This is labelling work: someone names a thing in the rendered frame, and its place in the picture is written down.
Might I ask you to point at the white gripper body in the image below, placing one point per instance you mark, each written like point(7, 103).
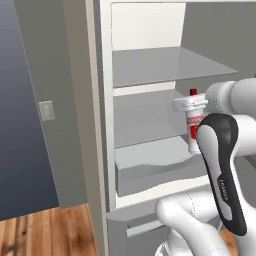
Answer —
point(186, 104)

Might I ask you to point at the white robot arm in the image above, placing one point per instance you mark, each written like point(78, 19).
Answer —
point(196, 220)

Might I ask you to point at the red and white liquor bottle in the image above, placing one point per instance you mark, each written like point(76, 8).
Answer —
point(192, 133)

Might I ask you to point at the grey glass fridge shelf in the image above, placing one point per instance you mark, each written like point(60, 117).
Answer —
point(143, 116)
point(160, 66)

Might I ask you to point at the white fridge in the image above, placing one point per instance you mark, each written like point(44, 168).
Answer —
point(106, 100)

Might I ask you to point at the grey fridge crisper drawer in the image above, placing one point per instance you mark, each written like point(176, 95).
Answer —
point(150, 176)

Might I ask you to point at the grey fridge door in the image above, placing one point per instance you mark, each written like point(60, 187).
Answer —
point(81, 100)

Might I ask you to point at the grey freezer drawer front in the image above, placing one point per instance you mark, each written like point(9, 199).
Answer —
point(116, 235)

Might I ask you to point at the grey wall switch plate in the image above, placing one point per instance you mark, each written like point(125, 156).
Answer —
point(46, 110)

